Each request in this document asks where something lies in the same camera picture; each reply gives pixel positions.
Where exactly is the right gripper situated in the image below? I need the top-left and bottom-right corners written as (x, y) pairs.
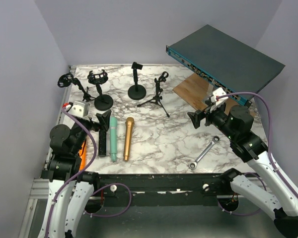
top-left (188, 99), bottom-right (236, 140)

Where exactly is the mint green microphone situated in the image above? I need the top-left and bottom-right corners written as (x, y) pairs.
top-left (109, 117), bottom-right (118, 162)

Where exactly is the black round-base shock-mount stand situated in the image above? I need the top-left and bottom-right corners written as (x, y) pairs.
top-left (87, 69), bottom-right (113, 111)

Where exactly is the gold microphone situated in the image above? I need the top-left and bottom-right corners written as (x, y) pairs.
top-left (123, 117), bottom-right (135, 162)

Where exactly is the black silver-grille microphone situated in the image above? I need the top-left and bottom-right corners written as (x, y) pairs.
top-left (98, 124), bottom-right (107, 157)

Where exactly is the black round-base clip stand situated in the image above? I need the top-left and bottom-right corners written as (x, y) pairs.
top-left (128, 62), bottom-right (147, 100)

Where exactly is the orange microphone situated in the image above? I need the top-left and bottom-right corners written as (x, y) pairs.
top-left (79, 140), bottom-right (87, 171)

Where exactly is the black tall tripod stand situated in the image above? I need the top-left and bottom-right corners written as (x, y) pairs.
top-left (137, 71), bottom-right (170, 118)

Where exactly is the black tripod shock-mount stand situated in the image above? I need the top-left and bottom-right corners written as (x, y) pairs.
top-left (57, 73), bottom-right (96, 104)

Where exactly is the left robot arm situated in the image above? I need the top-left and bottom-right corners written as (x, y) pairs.
top-left (38, 107), bottom-right (111, 238)

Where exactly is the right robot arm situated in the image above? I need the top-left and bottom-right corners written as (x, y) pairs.
top-left (188, 105), bottom-right (298, 238)

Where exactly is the wooden board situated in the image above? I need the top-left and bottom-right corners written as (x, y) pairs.
top-left (172, 73), bottom-right (259, 117)

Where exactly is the silver ratchet wrench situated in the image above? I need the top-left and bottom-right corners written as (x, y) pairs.
top-left (189, 136), bottom-right (220, 170)

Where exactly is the metal switch bracket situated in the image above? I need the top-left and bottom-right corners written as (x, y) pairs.
top-left (202, 93), bottom-right (214, 107)

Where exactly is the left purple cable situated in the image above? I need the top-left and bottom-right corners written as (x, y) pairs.
top-left (43, 106), bottom-right (133, 238)

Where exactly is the purple cable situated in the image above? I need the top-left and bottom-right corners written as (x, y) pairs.
top-left (217, 92), bottom-right (298, 217)
top-left (43, 106), bottom-right (133, 238)

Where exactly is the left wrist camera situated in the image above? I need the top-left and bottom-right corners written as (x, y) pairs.
top-left (62, 101), bottom-right (90, 118)

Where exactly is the teal network switch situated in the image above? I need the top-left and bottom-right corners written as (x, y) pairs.
top-left (166, 25), bottom-right (285, 107)

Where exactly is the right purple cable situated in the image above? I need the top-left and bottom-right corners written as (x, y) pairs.
top-left (217, 92), bottom-right (298, 217)

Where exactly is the black front mounting rail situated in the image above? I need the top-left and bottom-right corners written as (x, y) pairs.
top-left (39, 170), bottom-right (264, 208)

